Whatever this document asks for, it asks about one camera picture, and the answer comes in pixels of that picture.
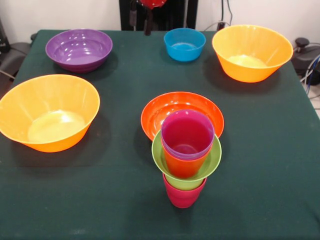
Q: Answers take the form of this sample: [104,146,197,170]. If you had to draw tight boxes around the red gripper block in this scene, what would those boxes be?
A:
[129,0,168,36]

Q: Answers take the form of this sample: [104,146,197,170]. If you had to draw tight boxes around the red plastic bowl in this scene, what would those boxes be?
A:
[140,91,225,142]

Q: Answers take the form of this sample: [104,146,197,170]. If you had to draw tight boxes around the purple plastic cup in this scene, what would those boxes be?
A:
[160,109,216,161]

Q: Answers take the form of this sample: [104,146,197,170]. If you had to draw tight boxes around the red plastic cup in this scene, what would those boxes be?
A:
[161,144,215,179]

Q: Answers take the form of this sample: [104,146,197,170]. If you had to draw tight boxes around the green plastic bowl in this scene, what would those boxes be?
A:
[151,131,223,183]

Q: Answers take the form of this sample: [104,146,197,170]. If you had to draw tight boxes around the green plastic cup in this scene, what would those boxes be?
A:
[164,173,207,191]

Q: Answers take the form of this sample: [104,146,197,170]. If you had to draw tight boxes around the pink plastic cup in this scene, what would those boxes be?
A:
[162,173,208,209]

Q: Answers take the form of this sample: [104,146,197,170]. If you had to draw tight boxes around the blue plastic bowl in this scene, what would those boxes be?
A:
[163,27,207,63]

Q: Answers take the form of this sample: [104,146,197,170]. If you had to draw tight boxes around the purple plastic bowl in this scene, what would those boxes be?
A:
[44,28,114,74]

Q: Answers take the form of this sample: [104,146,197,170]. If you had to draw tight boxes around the large orange plastic bowl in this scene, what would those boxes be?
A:
[211,24,294,84]
[0,74,101,153]

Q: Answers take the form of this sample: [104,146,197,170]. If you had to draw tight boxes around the dark green table cloth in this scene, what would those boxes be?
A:
[0,29,320,240]

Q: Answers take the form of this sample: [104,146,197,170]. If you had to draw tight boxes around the black plug with cable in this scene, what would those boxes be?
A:
[218,0,225,29]

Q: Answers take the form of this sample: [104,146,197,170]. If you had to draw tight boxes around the tangle of cables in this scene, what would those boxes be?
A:
[298,42,320,101]

